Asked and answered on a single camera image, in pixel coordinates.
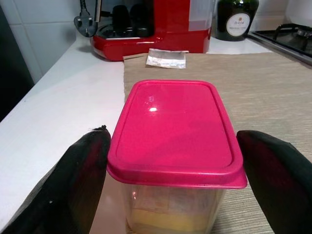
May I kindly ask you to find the silver foil packet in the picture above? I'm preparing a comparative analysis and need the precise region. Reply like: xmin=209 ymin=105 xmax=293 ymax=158
xmin=145 ymin=48 xmax=190 ymax=70

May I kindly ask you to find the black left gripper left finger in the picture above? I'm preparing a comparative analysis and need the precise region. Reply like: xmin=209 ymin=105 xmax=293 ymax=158
xmin=0 ymin=125 xmax=112 ymax=234

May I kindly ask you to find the beige woven place mat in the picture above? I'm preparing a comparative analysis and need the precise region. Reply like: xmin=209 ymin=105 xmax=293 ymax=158
xmin=121 ymin=52 xmax=312 ymax=234

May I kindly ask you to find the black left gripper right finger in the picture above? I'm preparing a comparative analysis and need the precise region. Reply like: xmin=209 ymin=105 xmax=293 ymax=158
xmin=236 ymin=130 xmax=312 ymax=234

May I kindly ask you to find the black power plug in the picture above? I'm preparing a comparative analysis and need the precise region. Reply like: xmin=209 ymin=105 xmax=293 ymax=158
xmin=74 ymin=0 xmax=98 ymax=38

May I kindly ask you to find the dark glass bottle white label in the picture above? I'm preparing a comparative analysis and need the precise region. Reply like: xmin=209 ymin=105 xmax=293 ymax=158
xmin=215 ymin=0 xmax=259 ymax=41

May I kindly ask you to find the black gas stove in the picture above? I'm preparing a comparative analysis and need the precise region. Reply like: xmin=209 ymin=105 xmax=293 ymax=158
xmin=248 ymin=23 xmax=312 ymax=65

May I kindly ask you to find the red coffee machine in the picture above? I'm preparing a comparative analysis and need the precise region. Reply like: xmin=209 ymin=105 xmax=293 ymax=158
xmin=90 ymin=0 xmax=216 ymax=61

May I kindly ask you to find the clear container pink lid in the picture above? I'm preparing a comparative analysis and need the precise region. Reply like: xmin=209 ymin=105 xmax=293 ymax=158
xmin=106 ymin=79 xmax=248 ymax=234

